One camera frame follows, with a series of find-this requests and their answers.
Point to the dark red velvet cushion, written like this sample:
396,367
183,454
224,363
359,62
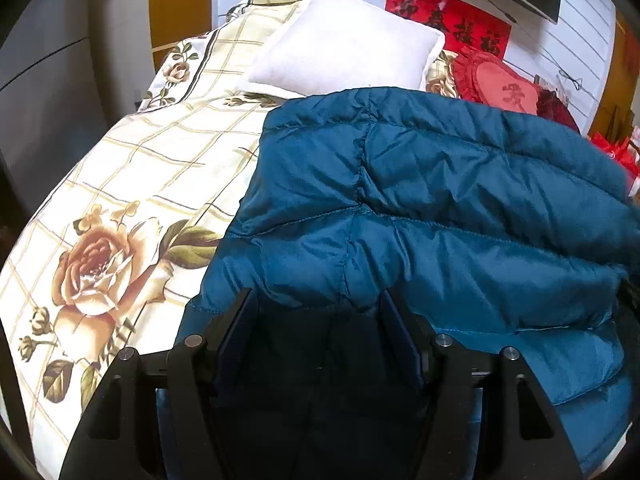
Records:
550,107

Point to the floral plaid bed sheet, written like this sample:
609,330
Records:
115,252

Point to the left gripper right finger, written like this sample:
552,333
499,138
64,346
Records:
468,411

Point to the red shopping bag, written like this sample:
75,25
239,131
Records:
623,153

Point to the red heart-shaped cushion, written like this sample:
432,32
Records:
481,77

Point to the white square pillow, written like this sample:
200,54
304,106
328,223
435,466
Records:
334,45

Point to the red calligraphy wall banner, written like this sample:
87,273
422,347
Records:
462,24

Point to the blue quilted down coat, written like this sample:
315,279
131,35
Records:
501,229

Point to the grey refrigerator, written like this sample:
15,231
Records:
69,70

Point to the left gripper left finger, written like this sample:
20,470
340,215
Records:
149,416

